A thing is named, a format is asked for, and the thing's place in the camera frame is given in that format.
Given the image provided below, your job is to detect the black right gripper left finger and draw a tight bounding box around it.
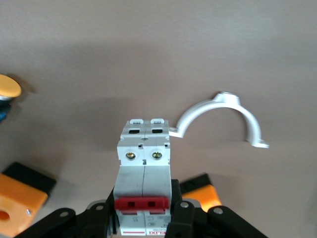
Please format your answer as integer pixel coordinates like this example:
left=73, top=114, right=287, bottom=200
left=14, top=185, right=117, bottom=238

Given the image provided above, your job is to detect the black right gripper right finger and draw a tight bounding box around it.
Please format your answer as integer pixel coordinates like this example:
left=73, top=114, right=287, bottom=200
left=165, top=178, right=269, bottom=238

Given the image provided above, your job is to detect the white circuit breaker red lever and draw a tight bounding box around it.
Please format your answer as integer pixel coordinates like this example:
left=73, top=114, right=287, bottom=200
left=114, top=118, right=172, bottom=238

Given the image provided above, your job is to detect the orange button box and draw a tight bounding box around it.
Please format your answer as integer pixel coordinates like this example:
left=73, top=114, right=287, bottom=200
left=179, top=173, right=223, bottom=213
left=0, top=162, right=57, bottom=238

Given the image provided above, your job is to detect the small white pipe clamp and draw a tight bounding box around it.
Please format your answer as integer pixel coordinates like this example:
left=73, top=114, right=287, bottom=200
left=169, top=91, right=270, bottom=149

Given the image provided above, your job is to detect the yellow pushbutton with blue body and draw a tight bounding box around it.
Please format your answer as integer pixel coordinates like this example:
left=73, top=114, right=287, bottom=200
left=0, top=73, right=22, bottom=126

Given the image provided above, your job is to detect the brown table cover mat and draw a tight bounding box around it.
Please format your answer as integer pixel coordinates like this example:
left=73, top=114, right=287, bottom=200
left=0, top=0, right=317, bottom=238

